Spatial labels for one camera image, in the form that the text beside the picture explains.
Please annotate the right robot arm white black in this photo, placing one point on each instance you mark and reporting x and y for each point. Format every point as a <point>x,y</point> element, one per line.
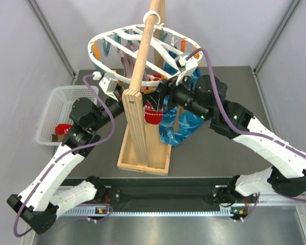
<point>206,99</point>

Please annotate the brown sock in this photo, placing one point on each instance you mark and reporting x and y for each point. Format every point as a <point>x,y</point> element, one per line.
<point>180,111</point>
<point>57,137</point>

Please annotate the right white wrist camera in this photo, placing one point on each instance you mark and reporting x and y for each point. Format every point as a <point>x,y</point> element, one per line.
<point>185,67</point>

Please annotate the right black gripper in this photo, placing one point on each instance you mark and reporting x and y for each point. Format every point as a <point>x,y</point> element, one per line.
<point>166,88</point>

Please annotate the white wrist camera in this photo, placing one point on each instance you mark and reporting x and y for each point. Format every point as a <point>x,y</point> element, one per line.
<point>185,67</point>
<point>107,83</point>

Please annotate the red santa christmas sock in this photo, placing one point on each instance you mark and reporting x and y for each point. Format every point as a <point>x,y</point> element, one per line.
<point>152,116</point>

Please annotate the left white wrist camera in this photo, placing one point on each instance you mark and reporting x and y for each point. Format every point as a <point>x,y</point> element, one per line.
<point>107,83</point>

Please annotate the mauve cloth on hanger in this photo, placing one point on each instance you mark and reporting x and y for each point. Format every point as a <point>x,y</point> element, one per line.
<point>127,61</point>

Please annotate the wooden drying rack stand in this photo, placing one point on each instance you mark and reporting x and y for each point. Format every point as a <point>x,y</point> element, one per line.
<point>141,149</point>

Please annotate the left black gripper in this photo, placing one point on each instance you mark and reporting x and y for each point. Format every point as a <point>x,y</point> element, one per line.
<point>118,92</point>

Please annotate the blue patterned cloth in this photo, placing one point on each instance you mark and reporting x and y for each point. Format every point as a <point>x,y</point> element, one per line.
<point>188,124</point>

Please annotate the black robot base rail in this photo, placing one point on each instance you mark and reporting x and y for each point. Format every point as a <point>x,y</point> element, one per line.
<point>167,194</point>

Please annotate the white perforated plastic basket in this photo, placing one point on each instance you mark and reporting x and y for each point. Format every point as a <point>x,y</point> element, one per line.
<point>57,110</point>

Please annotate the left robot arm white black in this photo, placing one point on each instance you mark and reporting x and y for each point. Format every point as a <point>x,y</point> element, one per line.
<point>39,205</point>

